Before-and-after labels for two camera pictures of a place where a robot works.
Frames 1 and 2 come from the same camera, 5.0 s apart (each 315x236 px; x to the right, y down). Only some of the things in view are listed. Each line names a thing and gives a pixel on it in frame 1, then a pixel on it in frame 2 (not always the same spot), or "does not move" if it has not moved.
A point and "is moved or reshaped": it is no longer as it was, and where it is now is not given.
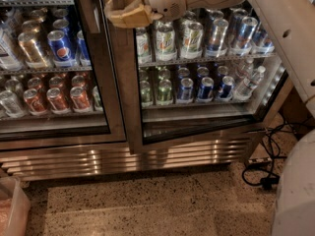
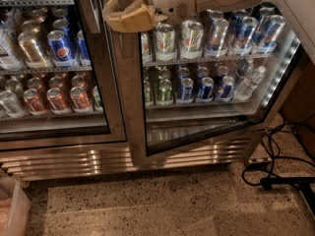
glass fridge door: x=205 y=71 is moved or reshaped
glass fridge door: x=56 y=90 does not move
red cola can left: x=33 y=103 does not move
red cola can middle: x=57 y=102 does not move
